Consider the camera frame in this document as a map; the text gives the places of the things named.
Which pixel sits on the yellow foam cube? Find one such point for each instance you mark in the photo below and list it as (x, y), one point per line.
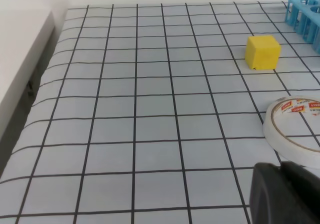
(262, 52)

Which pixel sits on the white grid-pattern cloth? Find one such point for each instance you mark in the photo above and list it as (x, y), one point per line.
(149, 114)

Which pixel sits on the blue test tube rack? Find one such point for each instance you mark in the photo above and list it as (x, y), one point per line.
(304, 17)

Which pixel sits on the white tape roll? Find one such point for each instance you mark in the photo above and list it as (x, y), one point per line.
(289, 149)

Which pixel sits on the white ledge at table side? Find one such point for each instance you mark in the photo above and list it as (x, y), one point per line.
(24, 34)

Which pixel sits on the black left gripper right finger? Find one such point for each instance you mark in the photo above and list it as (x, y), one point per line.
(305, 184)

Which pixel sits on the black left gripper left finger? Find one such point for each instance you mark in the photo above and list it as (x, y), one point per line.
(272, 200)

